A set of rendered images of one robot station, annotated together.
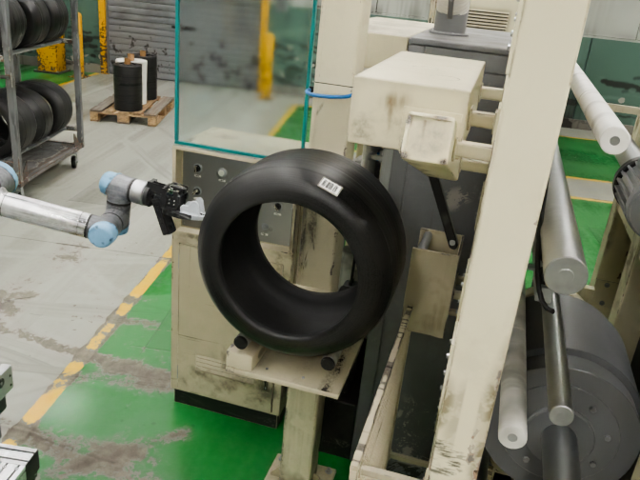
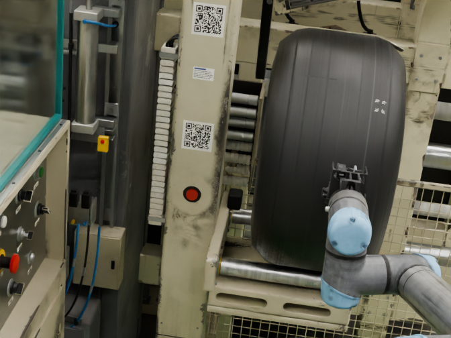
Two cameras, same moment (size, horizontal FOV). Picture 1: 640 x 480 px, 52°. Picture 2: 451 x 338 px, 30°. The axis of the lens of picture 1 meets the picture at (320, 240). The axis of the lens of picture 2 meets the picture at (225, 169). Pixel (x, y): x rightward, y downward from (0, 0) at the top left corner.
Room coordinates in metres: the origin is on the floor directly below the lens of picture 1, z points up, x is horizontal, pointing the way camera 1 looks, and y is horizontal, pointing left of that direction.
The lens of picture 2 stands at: (2.38, 1.93, 2.01)
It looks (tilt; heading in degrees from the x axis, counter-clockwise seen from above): 25 degrees down; 260
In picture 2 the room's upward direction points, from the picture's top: 6 degrees clockwise
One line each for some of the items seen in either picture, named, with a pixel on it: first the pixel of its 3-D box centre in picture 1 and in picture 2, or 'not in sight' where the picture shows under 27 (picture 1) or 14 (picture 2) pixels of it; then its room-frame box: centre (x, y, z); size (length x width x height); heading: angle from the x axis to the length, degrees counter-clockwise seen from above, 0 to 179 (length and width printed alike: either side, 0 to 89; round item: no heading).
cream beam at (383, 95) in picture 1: (424, 96); not in sight; (1.66, -0.22, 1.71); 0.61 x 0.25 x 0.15; 166
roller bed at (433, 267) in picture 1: (431, 282); (225, 132); (1.98, -0.39, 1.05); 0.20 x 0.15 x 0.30; 166
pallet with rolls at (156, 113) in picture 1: (134, 84); not in sight; (8.44, 2.59, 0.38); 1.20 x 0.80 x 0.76; 3
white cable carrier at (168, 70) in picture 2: not in sight; (164, 137); (2.20, 0.00, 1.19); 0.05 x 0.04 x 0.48; 76
